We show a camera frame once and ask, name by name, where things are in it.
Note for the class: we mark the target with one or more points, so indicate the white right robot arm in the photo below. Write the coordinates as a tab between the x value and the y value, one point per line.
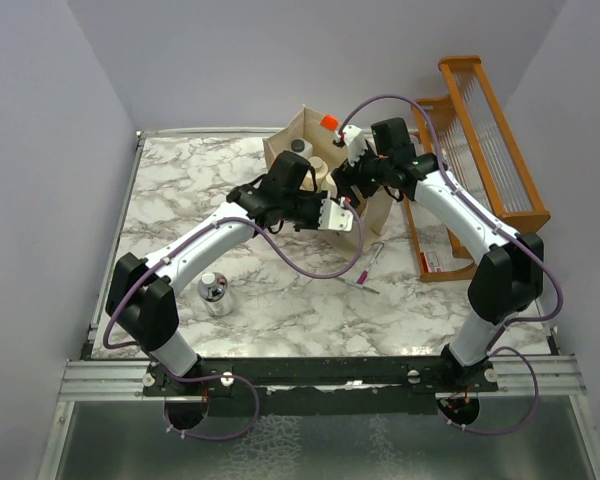
507	278

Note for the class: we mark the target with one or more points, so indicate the cream floral canvas bag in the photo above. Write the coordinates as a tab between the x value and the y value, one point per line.
319	129

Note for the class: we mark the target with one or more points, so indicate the wooden rack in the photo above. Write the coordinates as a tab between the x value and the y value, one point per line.
479	146

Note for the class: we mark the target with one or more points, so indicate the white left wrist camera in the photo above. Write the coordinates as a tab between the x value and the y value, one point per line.
335	216

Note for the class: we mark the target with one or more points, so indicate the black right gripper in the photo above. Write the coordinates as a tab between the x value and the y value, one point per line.
345	176

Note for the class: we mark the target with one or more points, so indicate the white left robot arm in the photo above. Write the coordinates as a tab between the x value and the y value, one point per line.
143	291

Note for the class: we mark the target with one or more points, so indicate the silver pen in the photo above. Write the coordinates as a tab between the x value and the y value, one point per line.
357	286

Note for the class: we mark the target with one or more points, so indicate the white square bottle dark cap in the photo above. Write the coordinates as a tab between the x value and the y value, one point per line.
302	147

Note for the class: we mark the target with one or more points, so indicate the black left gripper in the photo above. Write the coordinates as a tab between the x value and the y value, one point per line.
317	198

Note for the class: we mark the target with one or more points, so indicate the beige bottle beige cap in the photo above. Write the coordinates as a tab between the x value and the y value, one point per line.
315	175

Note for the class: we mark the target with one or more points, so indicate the silver chrome bottle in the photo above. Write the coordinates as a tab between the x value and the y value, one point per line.
214	291

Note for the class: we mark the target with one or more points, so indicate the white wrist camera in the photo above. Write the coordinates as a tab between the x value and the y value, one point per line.
335	216
353	139

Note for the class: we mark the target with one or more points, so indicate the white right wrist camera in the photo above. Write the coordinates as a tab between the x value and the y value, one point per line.
353	139

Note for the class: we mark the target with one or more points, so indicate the green bottle white cap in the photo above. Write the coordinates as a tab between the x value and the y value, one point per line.
332	190

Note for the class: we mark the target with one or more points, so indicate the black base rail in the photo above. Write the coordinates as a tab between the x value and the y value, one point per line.
307	386

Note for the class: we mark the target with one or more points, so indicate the pink white pen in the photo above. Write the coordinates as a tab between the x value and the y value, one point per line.
365	273

